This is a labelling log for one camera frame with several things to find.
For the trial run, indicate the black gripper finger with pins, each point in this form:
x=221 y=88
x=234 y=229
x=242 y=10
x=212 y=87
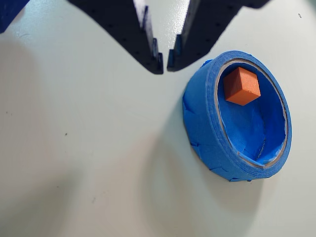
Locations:
x=205 y=32
x=123 y=24

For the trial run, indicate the blue tape roll bin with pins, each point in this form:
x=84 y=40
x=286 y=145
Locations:
x=205 y=138

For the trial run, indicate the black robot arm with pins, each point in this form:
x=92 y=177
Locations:
x=10 y=12

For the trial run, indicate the small orange cube block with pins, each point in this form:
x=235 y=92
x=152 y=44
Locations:
x=242 y=86

